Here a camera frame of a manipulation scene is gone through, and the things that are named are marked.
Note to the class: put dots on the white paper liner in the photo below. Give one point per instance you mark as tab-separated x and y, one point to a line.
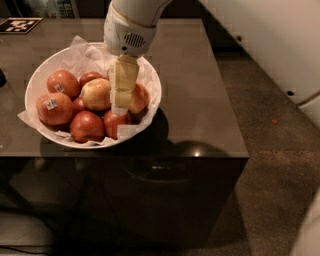
83	56

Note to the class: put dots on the red apple front right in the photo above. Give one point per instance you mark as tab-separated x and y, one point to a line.
112	121

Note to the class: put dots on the dark object at left edge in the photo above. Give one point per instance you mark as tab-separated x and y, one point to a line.
3	79

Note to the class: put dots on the red apple back centre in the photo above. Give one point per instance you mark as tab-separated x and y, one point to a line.
88	76

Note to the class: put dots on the black white fiducial marker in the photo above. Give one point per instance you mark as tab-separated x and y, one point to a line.
18	25

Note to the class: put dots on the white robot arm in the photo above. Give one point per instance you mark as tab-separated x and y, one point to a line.
282	36

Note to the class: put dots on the red apple with sticker back-left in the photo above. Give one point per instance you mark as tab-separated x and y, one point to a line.
62	81

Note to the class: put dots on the red-yellow apple right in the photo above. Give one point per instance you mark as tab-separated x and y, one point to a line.
140	99

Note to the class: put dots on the red apple with sticker front-left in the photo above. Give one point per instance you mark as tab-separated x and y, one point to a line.
55	109

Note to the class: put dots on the small red apple middle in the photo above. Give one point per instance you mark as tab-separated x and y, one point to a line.
78	105

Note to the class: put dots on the yellow-red apple on top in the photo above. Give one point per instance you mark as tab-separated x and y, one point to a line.
95	94

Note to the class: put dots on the white bowl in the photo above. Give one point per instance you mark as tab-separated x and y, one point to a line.
36	80

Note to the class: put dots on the red apple front centre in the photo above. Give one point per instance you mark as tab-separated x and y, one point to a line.
87	126

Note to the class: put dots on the yellow foam padded gripper finger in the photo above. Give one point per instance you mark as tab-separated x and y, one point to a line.
123	75

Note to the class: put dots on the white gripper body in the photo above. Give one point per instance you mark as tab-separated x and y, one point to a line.
124	37

